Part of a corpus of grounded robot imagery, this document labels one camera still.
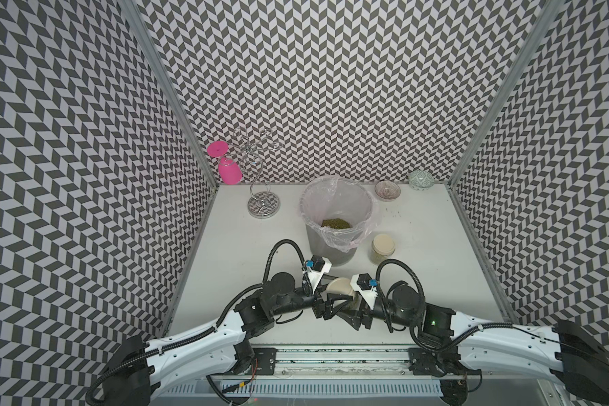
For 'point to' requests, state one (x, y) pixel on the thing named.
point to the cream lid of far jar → (383, 244)
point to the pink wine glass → (229, 171)
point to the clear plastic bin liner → (337, 197)
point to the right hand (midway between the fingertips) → (340, 302)
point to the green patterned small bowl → (420, 180)
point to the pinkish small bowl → (387, 190)
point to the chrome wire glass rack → (262, 205)
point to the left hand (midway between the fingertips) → (342, 291)
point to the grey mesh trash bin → (338, 245)
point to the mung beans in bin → (335, 223)
